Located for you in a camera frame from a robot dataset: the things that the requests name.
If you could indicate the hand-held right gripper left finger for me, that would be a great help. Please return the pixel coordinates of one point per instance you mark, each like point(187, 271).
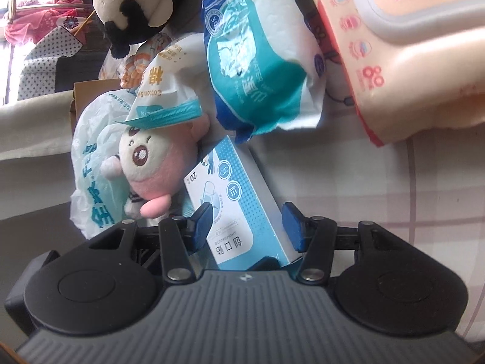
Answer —
point(202, 222)

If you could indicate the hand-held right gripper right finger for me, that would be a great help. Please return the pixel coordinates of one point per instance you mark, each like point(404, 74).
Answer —
point(293, 223)

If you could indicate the blue white bandage box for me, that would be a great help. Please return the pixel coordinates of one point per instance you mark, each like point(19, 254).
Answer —
point(235, 197)

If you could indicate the pink round plush toy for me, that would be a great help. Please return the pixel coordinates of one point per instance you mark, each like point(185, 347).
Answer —
point(151, 174)

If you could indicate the white teal cotton swab packet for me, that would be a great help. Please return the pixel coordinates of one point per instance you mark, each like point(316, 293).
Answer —
point(166, 79)

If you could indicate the blue wet wipes pack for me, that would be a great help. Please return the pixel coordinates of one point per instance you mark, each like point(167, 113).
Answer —
point(257, 76)

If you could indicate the brown cardboard box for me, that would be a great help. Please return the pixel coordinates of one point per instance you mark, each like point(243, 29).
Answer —
point(85, 94)

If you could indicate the white plastic bag blue print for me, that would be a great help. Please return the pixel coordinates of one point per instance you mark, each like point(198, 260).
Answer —
point(91, 148)

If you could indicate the pink wet wipes pack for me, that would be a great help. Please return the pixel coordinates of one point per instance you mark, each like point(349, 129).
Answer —
point(398, 64)

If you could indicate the white draped cloth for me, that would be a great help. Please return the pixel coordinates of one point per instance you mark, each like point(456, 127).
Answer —
point(34, 129)

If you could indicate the polka dot cloth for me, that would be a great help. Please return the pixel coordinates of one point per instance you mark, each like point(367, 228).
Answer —
point(41, 64)

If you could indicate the pink hanging cloth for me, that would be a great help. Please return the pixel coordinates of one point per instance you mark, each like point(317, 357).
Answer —
point(34, 22)

